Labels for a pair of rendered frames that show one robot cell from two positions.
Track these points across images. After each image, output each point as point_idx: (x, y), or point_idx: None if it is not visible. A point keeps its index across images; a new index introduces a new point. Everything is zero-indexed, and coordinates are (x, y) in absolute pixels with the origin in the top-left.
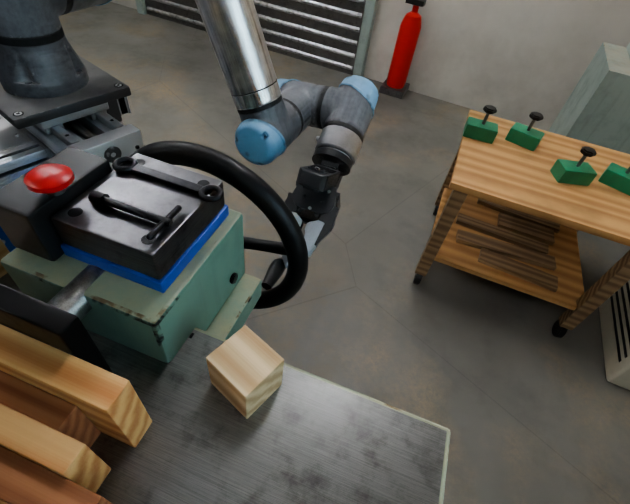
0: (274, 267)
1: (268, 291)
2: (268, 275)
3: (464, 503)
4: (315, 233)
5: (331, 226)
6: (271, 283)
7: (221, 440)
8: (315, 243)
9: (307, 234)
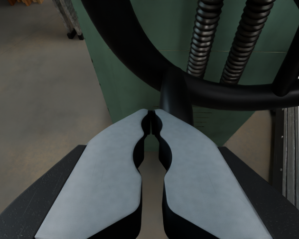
0: (178, 96)
1: (162, 56)
2: (179, 79)
3: (2, 206)
4: (87, 173)
5: None
6: (165, 73)
7: None
8: (83, 145)
9: (122, 161)
